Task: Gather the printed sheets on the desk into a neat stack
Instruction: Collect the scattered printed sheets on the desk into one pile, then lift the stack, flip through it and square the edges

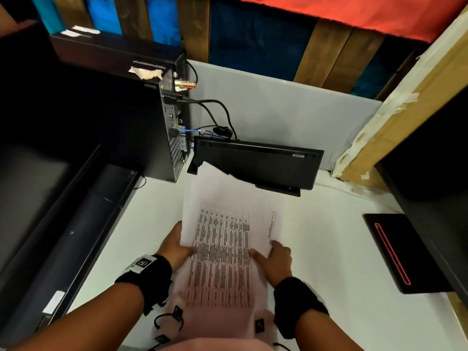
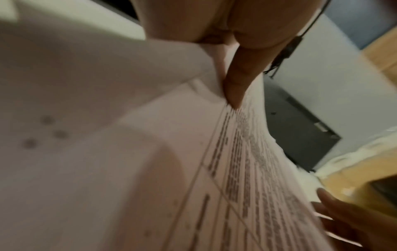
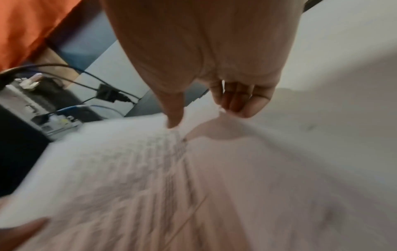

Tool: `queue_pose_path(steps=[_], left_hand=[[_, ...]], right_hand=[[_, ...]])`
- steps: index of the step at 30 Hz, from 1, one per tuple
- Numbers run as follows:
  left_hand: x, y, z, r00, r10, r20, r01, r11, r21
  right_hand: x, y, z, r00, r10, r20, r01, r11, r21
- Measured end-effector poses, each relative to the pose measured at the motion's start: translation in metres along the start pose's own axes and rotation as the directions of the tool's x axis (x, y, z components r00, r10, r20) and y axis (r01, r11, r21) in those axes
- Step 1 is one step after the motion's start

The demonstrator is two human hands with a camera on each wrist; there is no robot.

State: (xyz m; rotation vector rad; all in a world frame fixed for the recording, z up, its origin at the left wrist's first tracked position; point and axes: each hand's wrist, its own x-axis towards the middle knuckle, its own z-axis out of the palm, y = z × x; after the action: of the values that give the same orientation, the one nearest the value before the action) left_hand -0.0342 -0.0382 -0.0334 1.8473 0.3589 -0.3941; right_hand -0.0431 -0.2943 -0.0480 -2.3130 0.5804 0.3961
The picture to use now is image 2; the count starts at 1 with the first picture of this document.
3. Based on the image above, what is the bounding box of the person's right hand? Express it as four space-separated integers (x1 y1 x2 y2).
311 188 397 251

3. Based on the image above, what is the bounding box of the person's left hand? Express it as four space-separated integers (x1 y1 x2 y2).
130 0 325 110

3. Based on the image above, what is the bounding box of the pile of printed papers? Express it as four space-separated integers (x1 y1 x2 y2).
0 0 365 251

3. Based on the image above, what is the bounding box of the black monitor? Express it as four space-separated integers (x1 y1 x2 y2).
372 176 397 204

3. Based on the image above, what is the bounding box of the brown cardboard panel white tape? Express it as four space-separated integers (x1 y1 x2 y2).
316 33 397 216

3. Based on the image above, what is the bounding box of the black keyboard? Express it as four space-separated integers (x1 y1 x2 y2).
263 81 342 172

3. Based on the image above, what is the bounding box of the grey divider panel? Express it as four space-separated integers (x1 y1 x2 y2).
273 13 397 170

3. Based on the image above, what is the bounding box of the thick black cable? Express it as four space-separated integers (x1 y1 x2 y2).
263 0 331 77

